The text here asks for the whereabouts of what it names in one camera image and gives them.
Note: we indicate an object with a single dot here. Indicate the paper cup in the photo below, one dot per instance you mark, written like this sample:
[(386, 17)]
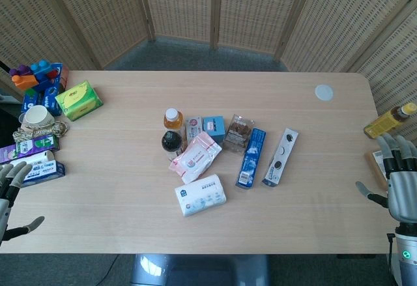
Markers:
[(35, 117)]

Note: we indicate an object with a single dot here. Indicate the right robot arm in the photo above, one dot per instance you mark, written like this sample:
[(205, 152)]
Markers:
[(405, 253)]

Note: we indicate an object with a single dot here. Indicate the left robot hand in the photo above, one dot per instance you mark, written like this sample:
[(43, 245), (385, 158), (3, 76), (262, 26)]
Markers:
[(7, 175)]

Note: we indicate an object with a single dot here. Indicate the pink white small box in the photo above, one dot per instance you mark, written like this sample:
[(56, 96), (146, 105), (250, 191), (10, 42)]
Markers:
[(193, 129)]

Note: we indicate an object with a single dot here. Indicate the blue snack box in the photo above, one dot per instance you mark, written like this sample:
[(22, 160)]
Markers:
[(55, 85)]

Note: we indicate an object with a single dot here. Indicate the white round table cap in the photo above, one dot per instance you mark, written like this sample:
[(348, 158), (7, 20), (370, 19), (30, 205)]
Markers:
[(324, 92)]

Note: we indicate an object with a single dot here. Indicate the pink wet wipes pack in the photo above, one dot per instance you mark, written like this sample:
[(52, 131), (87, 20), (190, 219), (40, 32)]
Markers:
[(195, 159)]

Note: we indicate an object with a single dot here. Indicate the brown snack packet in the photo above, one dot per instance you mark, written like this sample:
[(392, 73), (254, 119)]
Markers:
[(238, 133)]

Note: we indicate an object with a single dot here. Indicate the blue cookie package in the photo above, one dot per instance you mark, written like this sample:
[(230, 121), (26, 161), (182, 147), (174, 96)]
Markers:
[(251, 159)]

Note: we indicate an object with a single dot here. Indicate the colourful toy building blocks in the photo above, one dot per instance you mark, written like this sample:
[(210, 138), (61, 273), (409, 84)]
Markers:
[(32, 76)]

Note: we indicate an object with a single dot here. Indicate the orange juice bottle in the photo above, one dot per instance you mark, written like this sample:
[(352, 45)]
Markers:
[(173, 121)]

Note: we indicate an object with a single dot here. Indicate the woven folding screen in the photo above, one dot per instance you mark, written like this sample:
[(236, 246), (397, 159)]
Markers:
[(208, 15)]

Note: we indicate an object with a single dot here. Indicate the green tissue box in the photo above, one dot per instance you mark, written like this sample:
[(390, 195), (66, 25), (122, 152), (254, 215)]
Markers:
[(79, 101)]

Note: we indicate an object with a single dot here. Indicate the purple green carton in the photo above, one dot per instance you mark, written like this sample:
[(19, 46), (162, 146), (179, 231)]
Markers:
[(29, 147)]

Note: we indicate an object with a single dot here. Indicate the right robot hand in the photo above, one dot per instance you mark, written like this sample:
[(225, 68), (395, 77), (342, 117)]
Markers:
[(402, 188)]

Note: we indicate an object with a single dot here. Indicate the blue white tissue box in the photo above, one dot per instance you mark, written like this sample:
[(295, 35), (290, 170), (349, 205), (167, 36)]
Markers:
[(45, 172)]

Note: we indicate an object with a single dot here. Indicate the white tissue pack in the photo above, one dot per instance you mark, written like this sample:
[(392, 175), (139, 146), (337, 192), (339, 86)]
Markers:
[(200, 195)]

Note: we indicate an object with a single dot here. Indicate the blue tissue pack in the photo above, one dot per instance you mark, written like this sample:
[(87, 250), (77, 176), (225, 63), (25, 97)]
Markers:
[(30, 102)]

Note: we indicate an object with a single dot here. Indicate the white oreo cookie box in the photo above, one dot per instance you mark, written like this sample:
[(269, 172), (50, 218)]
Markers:
[(280, 159)]

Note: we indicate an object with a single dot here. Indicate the light blue small box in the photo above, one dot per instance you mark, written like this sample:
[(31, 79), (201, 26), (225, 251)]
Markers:
[(213, 126)]

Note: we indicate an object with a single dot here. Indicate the yellow tea bottle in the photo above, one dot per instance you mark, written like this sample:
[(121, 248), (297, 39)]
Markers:
[(387, 121)]

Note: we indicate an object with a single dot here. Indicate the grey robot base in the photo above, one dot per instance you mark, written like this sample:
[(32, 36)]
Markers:
[(198, 269)]

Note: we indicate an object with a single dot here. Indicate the black drink bottle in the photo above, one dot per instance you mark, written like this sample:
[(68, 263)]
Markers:
[(171, 145)]

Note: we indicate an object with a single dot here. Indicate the brown cardboard box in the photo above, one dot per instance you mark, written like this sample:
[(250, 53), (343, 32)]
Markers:
[(378, 165)]

